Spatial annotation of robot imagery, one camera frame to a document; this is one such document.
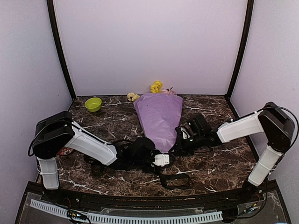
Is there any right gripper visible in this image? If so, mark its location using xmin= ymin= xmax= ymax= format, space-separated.
xmin=169 ymin=132 xmax=205 ymax=156

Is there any pink wrapping paper sheet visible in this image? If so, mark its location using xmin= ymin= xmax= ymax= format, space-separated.
xmin=133 ymin=93 xmax=183 ymax=153

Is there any black printed ribbon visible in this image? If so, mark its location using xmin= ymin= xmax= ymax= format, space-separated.
xmin=83 ymin=154 xmax=191 ymax=190

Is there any yellow rose stem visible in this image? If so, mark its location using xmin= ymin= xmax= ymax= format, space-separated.
xmin=150 ymin=80 xmax=163 ymax=94

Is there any yellow daisy bunch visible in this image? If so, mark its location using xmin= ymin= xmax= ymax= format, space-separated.
xmin=127 ymin=92 xmax=141 ymax=102

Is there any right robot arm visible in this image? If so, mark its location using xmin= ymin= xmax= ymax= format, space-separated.
xmin=172 ymin=102 xmax=299 ymax=203

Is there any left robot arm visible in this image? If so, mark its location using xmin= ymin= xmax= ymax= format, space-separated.
xmin=28 ymin=111 xmax=174 ymax=203

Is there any green plastic bowl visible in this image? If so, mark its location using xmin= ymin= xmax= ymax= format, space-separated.
xmin=85 ymin=97 xmax=102 ymax=112

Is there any red floral dish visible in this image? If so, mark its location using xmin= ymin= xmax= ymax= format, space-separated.
xmin=57 ymin=147 xmax=74 ymax=156

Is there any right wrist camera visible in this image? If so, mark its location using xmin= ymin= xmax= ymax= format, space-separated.
xmin=187 ymin=114 xmax=212 ymax=135

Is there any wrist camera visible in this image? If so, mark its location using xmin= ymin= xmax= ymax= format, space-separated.
xmin=187 ymin=114 xmax=212 ymax=135
xmin=131 ymin=137 xmax=156 ymax=157

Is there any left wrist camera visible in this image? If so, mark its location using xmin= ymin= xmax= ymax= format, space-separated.
xmin=131 ymin=137 xmax=156 ymax=157

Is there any black front rail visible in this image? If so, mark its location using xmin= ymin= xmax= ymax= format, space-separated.
xmin=19 ymin=180 xmax=284 ymax=212

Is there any white slotted cable duct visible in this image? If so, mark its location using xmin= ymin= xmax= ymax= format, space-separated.
xmin=29 ymin=199 xmax=223 ymax=224

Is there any right black frame post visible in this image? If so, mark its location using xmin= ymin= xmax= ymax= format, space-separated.
xmin=224 ymin=0 xmax=255 ymax=105

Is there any black frame post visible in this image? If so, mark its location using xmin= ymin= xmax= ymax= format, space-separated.
xmin=46 ymin=0 xmax=77 ymax=101
xmin=224 ymin=0 xmax=255 ymax=105

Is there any left black frame post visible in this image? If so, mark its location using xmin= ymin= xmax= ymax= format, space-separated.
xmin=46 ymin=0 xmax=77 ymax=101

